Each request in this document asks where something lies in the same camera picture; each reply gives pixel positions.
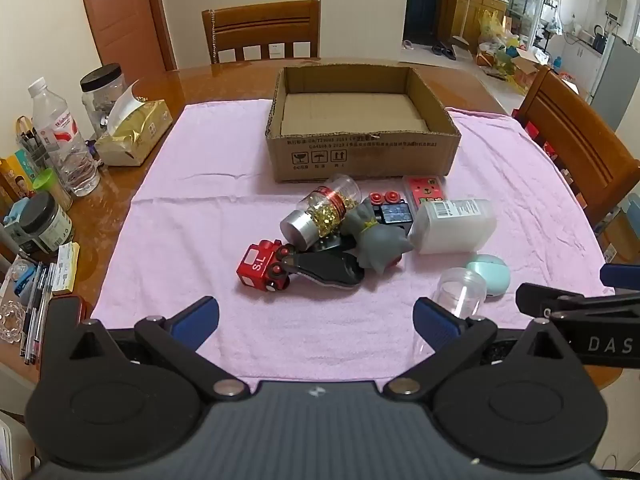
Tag wooden cabinet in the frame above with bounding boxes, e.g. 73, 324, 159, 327
442, 0, 508, 53

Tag dark jar black lid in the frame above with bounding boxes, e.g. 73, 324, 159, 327
17, 191, 76, 253

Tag clear bead bracelet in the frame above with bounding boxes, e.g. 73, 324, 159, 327
0, 300, 26, 345

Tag brown wooden door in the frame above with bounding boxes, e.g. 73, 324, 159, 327
76, 0, 177, 73

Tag wooden slatted chair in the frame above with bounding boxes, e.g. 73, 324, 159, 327
201, 0, 322, 65

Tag green capped container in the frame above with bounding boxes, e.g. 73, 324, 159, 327
32, 169, 73, 211

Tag bottle of golden capsules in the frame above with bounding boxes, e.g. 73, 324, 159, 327
279, 174, 362, 251

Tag clear jar black lid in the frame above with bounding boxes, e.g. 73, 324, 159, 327
80, 63, 138, 138

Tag dark blue door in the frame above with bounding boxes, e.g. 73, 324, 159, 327
404, 0, 441, 46

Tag white plastic bottle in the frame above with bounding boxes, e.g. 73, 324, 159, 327
410, 199, 497, 255

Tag pens on table edge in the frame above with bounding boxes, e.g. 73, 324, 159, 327
27, 265, 56, 366

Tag black pen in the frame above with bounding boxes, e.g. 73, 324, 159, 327
20, 262, 46, 358

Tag yellow note pad box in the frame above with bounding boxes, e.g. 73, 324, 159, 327
50, 242, 81, 295

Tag yellow plastic bag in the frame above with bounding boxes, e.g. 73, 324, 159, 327
479, 7, 506, 43

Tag cardboard box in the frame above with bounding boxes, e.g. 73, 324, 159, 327
265, 62, 462, 184

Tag red toy train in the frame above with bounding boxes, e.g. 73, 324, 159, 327
236, 240, 301, 293

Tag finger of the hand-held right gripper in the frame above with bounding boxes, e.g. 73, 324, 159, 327
599, 261, 640, 291
515, 282, 640, 322

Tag mint green round case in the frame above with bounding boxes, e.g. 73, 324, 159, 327
465, 254, 511, 301

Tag black flat device red edge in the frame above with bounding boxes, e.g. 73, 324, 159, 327
44, 296, 93, 361

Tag clear plastic jar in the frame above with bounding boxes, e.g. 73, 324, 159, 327
436, 267, 488, 321

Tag grey plush toy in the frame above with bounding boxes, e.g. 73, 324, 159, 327
340, 199, 415, 276

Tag gold tissue box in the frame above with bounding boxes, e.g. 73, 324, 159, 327
94, 80, 173, 167

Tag grey refrigerator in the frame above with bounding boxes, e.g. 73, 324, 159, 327
590, 35, 640, 131

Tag black toy block red wheels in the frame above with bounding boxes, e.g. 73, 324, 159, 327
369, 191, 416, 227

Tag red flat packet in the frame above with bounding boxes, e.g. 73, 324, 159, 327
402, 176, 448, 211

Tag open carton on floor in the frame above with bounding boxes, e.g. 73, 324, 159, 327
510, 50, 551, 93

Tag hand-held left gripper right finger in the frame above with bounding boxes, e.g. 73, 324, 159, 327
382, 296, 598, 402

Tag pen holder with pens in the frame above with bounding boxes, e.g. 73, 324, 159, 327
15, 116, 51, 181

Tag wooden panel chair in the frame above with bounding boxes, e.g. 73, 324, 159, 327
511, 65, 640, 228

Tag clear water bottle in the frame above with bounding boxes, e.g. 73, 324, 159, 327
27, 77, 101, 197

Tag pink towel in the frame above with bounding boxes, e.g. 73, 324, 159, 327
90, 97, 616, 381

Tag blue small device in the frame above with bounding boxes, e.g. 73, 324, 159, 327
4, 199, 31, 235

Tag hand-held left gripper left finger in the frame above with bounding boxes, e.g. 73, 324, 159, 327
42, 296, 251, 402

